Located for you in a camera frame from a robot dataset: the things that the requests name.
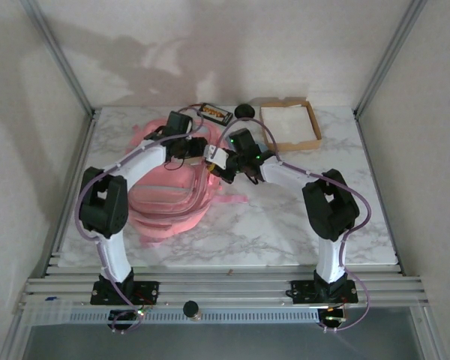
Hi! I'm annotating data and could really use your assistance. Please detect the white paper sheet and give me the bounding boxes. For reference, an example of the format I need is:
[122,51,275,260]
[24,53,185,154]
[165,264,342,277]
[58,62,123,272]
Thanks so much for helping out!
[261,104,317,143]

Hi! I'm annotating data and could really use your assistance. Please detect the black controller board with LEDs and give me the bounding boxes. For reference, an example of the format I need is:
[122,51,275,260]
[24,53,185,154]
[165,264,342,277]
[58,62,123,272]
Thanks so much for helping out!
[108,307,148,334]
[318,305,349,332]

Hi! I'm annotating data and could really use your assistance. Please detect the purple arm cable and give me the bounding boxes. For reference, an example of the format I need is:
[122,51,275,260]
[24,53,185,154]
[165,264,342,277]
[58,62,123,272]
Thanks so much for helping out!
[219,116,373,334]
[76,106,207,334]

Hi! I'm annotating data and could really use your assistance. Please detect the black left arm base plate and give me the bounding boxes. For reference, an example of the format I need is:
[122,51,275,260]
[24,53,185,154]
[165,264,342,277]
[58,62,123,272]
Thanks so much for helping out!
[90,280,161,305]

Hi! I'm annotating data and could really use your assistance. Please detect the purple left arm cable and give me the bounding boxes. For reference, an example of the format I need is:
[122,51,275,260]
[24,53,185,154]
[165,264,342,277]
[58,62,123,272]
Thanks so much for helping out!
[76,106,207,334]

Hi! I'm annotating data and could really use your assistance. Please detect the pink backpack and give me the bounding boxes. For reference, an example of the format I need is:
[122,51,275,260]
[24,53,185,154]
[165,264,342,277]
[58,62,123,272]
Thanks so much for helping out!
[123,118,248,251]

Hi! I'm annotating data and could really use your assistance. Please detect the aluminium rail frame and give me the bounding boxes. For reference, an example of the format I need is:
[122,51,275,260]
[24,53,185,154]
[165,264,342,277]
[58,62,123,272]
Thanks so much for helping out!
[20,264,431,320]

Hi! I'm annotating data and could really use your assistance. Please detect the grey slotted cable duct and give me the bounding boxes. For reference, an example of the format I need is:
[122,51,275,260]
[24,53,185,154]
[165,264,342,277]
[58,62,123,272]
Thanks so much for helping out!
[67,309,320,326]

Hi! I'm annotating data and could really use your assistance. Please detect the aluminium side rail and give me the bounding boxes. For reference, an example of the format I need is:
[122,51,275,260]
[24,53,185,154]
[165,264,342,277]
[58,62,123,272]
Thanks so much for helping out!
[40,110,101,278]

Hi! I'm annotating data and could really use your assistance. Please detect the brown cardboard tray box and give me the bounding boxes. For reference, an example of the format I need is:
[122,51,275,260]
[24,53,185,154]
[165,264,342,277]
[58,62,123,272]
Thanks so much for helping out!
[259,97,323,152]

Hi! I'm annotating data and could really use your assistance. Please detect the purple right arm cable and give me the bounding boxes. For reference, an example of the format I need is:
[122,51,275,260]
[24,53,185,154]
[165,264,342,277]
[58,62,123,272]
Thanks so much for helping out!
[219,116,373,334]

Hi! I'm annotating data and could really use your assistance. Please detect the grey metal panel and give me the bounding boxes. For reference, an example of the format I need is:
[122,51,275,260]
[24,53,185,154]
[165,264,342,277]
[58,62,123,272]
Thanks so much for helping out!
[22,324,425,360]

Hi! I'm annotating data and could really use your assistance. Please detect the black knob on brass stem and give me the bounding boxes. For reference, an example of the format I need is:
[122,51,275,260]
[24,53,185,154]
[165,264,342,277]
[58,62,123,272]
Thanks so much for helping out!
[182,299,202,323]

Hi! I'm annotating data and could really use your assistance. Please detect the black round cap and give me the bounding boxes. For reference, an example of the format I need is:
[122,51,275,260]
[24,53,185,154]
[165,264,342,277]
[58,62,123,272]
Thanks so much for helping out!
[235,103,255,121]

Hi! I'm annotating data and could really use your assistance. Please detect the aluminium frame post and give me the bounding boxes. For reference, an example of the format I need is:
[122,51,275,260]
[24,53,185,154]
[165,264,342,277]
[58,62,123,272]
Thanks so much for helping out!
[22,0,98,117]
[353,0,429,118]

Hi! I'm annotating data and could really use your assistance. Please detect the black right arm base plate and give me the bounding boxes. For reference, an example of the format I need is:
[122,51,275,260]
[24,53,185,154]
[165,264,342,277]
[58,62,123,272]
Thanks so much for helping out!
[290,279,358,305]

